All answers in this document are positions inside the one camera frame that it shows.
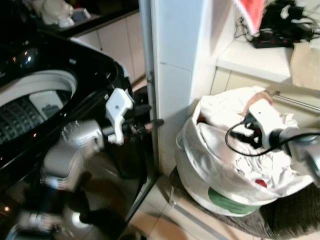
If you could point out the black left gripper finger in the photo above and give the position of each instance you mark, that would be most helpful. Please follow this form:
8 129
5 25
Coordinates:
142 108
154 124

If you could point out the white garment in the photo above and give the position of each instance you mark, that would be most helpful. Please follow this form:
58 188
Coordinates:
220 160

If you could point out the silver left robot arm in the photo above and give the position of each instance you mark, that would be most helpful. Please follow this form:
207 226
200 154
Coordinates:
75 142

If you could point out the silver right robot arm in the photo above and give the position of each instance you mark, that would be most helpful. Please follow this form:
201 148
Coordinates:
300 150

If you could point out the black top-load washing machine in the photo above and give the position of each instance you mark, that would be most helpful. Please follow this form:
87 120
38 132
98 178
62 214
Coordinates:
30 55

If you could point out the pink cloth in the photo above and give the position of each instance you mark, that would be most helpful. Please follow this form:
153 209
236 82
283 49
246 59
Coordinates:
262 96

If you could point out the white shelf unit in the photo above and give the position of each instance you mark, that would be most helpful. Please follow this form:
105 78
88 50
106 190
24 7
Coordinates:
180 60

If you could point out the white kitchen base cabinet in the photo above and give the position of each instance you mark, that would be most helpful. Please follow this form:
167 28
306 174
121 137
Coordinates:
117 45

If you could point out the white laundry basket green label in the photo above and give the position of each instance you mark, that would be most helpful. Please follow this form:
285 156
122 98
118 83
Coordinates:
227 202

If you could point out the brown paper bag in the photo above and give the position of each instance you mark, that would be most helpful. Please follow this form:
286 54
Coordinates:
306 65

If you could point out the red cloth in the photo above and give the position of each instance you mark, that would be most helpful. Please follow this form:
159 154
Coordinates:
252 12

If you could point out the white plush bundle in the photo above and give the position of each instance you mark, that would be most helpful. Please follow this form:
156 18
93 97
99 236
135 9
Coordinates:
52 11

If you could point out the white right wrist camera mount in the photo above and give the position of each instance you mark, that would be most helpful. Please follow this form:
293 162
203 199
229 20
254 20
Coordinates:
265 117

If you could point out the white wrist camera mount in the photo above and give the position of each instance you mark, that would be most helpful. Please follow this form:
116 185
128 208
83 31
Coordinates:
118 107
265 117

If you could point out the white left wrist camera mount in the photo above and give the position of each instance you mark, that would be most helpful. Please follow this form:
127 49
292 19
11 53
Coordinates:
118 107

